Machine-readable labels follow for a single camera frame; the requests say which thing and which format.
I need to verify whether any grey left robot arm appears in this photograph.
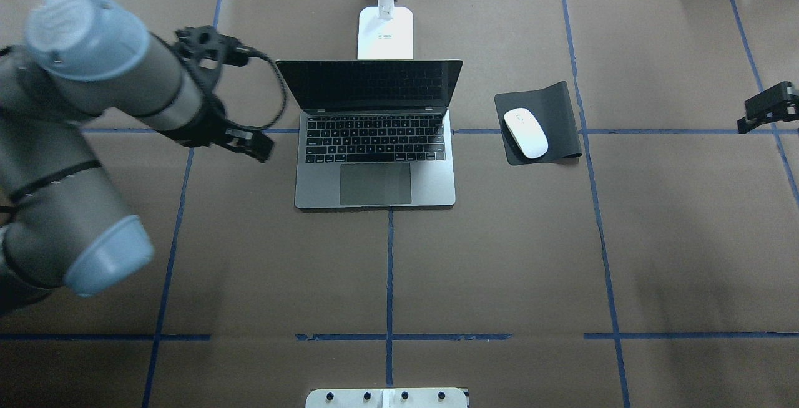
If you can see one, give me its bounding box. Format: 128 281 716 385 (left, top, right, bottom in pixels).
1 0 275 315

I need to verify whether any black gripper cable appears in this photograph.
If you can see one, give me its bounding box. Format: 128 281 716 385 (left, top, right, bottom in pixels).
240 49 288 131

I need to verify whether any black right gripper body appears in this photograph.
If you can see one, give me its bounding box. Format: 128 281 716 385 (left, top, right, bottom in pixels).
737 81 798 134

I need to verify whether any black mouse pad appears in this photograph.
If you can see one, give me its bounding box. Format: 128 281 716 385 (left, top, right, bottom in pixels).
494 81 583 166

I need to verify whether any grey laptop computer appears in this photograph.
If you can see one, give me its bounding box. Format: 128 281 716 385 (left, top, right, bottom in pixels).
277 59 463 210

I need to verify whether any white computer mouse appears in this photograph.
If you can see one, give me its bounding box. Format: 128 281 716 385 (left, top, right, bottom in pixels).
502 107 550 160

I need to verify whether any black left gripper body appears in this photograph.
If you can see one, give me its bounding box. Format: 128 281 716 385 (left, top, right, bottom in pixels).
164 26 249 147

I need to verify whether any white desk lamp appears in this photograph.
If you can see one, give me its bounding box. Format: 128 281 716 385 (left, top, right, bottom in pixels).
357 0 414 60

